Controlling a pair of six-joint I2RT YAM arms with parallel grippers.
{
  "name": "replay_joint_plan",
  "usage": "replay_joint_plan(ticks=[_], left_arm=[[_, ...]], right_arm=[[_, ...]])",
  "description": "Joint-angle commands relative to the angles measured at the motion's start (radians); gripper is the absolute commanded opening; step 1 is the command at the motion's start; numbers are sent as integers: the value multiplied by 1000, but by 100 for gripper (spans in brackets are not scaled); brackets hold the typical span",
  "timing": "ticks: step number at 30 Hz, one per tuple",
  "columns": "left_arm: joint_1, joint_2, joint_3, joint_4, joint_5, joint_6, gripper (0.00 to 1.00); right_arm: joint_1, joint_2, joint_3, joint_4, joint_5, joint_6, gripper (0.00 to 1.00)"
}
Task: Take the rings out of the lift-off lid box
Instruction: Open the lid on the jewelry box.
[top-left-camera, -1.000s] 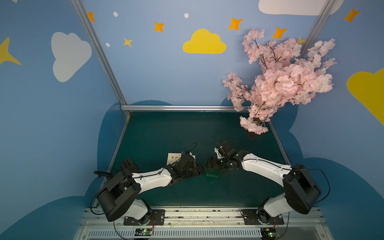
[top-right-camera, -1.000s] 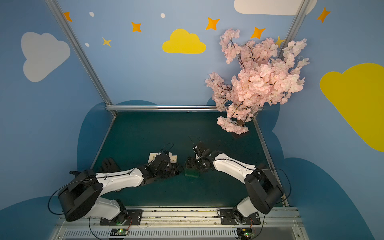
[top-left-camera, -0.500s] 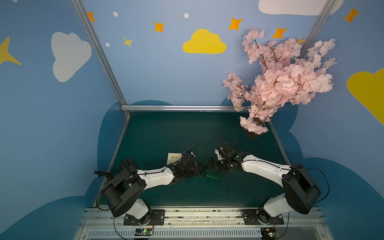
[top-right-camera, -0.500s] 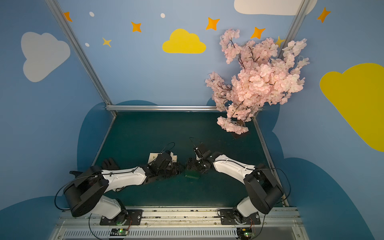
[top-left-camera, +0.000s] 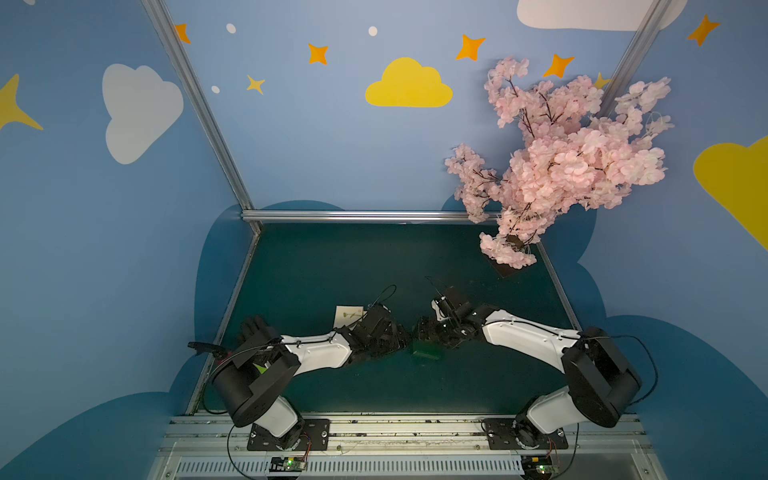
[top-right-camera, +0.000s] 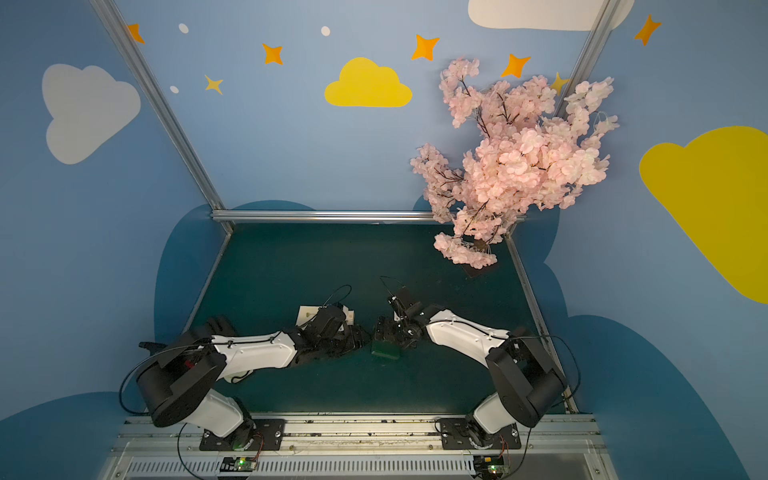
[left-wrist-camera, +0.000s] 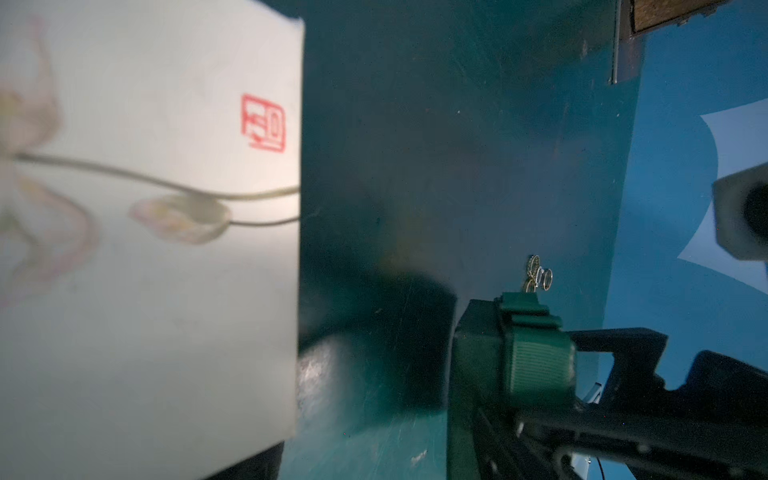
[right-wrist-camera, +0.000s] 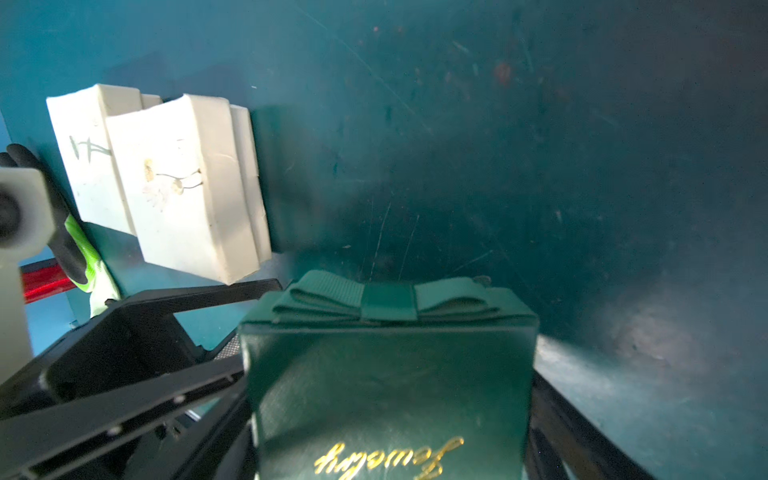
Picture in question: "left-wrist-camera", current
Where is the brown tree base plate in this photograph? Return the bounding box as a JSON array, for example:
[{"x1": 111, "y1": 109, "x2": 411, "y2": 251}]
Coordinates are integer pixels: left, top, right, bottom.
[{"x1": 609, "y1": 0, "x2": 733, "y2": 85}]

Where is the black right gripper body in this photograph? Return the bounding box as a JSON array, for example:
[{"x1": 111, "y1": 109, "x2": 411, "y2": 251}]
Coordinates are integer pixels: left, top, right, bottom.
[{"x1": 473, "y1": 328, "x2": 767, "y2": 479}]

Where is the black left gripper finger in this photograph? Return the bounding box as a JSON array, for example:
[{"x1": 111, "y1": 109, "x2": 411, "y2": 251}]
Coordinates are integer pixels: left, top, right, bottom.
[{"x1": 205, "y1": 442, "x2": 285, "y2": 480}]

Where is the white flower gift box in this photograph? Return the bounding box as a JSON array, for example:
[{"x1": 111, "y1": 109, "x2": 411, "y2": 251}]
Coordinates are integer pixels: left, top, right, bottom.
[{"x1": 1, "y1": 1, "x2": 305, "y2": 479}]

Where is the green jewelry box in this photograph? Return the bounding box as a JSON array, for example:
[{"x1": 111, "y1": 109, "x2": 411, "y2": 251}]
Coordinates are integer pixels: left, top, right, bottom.
[{"x1": 447, "y1": 292, "x2": 576, "y2": 479}]

